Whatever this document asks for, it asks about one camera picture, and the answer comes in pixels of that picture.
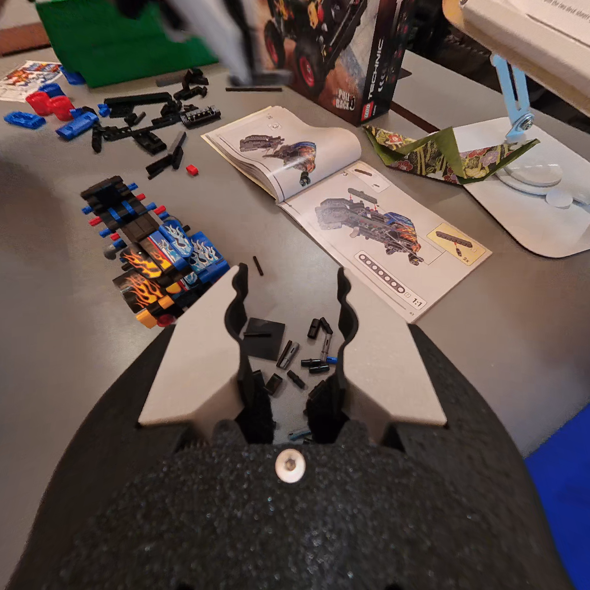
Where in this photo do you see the pile of small lego pins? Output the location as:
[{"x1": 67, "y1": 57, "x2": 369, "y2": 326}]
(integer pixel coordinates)
[{"x1": 263, "y1": 317, "x2": 339, "y2": 443}]

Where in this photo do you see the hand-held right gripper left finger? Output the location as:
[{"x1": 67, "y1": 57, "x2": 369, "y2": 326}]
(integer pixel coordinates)
[{"x1": 137, "y1": 264, "x2": 254, "y2": 443}]

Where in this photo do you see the white sign board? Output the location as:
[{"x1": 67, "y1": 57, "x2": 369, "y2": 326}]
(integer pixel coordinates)
[{"x1": 442, "y1": 0, "x2": 590, "y2": 118}]

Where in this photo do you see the lego instruction booklet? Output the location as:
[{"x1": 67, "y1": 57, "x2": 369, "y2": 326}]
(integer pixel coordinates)
[{"x1": 201, "y1": 106, "x2": 493, "y2": 323}]

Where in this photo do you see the lego sticker sheet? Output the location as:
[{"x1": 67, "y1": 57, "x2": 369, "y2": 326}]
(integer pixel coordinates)
[{"x1": 0, "y1": 60, "x2": 63, "y2": 103}]

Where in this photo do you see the patterned folded origami paper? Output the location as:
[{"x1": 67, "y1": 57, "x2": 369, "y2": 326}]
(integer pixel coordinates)
[{"x1": 364, "y1": 124, "x2": 540, "y2": 185}]

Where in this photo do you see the pile of black lego parts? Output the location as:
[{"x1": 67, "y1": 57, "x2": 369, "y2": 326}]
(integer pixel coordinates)
[{"x1": 90, "y1": 68, "x2": 222, "y2": 180}]

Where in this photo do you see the lego vehicle model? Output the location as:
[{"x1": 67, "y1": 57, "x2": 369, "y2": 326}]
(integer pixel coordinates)
[{"x1": 81, "y1": 175, "x2": 230, "y2": 329}]

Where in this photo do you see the lego set box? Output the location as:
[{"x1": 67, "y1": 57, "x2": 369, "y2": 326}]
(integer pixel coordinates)
[{"x1": 258, "y1": 0, "x2": 415, "y2": 127}]

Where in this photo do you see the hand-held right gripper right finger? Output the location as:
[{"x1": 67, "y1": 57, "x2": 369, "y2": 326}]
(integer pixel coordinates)
[{"x1": 336, "y1": 266, "x2": 448, "y2": 444}]

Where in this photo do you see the white sign stand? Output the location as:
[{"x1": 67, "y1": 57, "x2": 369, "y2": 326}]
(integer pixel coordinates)
[{"x1": 466, "y1": 53, "x2": 590, "y2": 259}]

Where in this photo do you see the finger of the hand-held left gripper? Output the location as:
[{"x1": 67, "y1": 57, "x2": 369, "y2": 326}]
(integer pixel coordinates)
[{"x1": 163, "y1": 0, "x2": 254, "y2": 86}]

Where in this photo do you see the green sheet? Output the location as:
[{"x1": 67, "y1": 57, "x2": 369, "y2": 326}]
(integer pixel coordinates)
[{"x1": 36, "y1": 0, "x2": 219, "y2": 89}]

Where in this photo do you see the black flat lego tile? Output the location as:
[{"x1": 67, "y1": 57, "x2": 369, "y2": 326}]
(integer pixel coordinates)
[{"x1": 242, "y1": 318, "x2": 285, "y2": 361}]

